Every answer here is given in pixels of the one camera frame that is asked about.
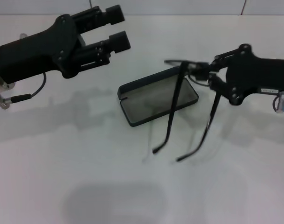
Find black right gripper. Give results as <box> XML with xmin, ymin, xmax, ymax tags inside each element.
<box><xmin>193</xmin><ymin>43</ymin><xmax>284</xmax><ymax>105</ymax></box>

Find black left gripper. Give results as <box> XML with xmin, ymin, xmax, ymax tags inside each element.
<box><xmin>0</xmin><ymin>14</ymin><xmax>87</xmax><ymax>84</ymax></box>

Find black glasses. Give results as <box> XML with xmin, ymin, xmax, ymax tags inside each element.
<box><xmin>152</xmin><ymin>59</ymin><xmax>223</xmax><ymax>163</ymax></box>

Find black glasses case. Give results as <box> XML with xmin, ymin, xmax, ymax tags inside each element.
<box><xmin>117</xmin><ymin>66</ymin><xmax>200</xmax><ymax>128</ymax></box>

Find clear right gripper connector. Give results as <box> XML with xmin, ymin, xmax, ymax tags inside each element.
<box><xmin>272</xmin><ymin>90</ymin><xmax>284</xmax><ymax>114</ymax></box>

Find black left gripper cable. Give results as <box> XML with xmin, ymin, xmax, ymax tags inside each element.
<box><xmin>0</xmin><ymin>72</ymin><xmax>48</xmax><ymax>110</ymax></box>

